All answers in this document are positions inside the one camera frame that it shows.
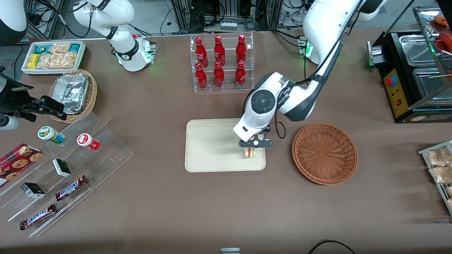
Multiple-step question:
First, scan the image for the black floor cable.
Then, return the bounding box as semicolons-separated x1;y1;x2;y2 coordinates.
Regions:
308;240;357;254

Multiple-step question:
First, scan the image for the brown round wicker basket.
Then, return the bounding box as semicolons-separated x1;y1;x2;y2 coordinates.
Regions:
292;122;358;186

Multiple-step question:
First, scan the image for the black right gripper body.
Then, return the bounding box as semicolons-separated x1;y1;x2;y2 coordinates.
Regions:
0;66;43;122

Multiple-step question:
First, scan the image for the small clear snack bag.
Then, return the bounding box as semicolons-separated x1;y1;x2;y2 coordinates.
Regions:
49;43;71;54

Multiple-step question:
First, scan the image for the red cola bottle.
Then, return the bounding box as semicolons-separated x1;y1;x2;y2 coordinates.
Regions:
195;63;208;90
214;36;226;67
213;62;225;88
235;62;246;87
236;35;247;66
195;37;209;68

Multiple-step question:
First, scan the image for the steel warmer pan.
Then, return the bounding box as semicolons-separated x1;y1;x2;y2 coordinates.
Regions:
412;66;452;98
398;34;440;67

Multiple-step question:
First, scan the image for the white rectangular snack bin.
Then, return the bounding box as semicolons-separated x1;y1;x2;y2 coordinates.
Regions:
21;41;87;75

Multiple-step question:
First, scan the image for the green lid cup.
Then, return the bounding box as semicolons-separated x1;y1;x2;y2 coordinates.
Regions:
38;126;65;145

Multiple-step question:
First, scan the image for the clear acrylic stepped display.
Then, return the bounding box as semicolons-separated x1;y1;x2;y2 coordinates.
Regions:
0;111;135;237

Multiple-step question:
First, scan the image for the clear acrylic bottle rack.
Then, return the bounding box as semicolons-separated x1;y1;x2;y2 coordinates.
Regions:
190;31;254;93

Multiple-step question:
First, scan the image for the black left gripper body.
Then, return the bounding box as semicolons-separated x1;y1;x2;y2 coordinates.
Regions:
239;126;275;149

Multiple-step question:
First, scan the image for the red cookie box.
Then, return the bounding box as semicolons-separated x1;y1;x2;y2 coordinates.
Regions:
0;143;44;188

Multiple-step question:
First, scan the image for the Snickers chocolate bar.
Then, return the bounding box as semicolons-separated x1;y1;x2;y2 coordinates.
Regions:
19;204;57;230
55;175;89;201

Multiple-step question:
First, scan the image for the large clear snack bag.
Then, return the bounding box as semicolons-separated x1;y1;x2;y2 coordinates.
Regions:
37;52;78;69

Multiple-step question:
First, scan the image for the light tan wicker basket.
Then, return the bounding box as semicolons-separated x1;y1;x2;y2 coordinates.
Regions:
49;69;98;123

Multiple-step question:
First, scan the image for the grey wire rack tray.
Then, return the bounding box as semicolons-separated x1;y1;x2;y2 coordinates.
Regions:
418;140;452;216

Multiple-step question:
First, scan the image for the triangular sandwich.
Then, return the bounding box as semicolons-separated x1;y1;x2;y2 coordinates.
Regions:
243;147;265;159

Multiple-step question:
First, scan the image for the red sausage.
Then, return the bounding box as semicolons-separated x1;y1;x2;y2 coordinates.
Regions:
438;32;452;54

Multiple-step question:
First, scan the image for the red lid cup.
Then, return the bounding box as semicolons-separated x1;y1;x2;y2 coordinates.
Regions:
77;133;100;151

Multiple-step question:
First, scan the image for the silver foil container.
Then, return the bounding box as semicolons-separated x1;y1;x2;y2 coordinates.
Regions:
58;73;89;114

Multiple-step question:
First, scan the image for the cream rectangular tray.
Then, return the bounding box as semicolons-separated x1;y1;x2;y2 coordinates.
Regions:
185;117;266;173

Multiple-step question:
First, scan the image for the small black box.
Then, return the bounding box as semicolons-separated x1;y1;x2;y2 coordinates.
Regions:
52;159;72;177
20;182;46;199

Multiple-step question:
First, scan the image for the black food warmer machine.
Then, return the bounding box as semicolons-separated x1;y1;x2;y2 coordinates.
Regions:
367;5;452;124

